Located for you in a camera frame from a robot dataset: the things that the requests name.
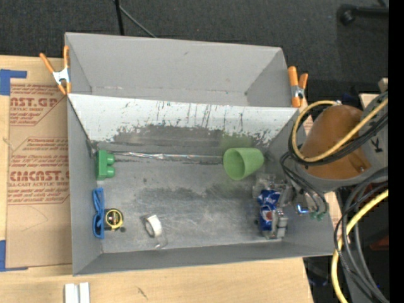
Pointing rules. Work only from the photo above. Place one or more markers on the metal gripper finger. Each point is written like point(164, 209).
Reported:
point(272, 184)
point(280, 224)

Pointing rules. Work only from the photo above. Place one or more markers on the crushed blue drink can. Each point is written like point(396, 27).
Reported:
point(266, 208)

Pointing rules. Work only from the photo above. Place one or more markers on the green plastic cup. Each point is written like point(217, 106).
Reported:
point(244, 163)

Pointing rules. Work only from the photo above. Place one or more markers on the grey metal bin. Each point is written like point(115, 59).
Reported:
point(189, 200)

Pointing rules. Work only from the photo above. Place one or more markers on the white tape roll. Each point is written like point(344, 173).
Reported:
point(154, 226)

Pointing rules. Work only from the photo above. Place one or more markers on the black and yellow tape measure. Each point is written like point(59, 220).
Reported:
point(113, 218)

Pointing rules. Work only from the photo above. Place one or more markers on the green toy building block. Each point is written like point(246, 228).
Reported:
point(104, 164)

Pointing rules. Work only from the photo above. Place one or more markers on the brown cardboard board red print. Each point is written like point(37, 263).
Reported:
point(38, 156)

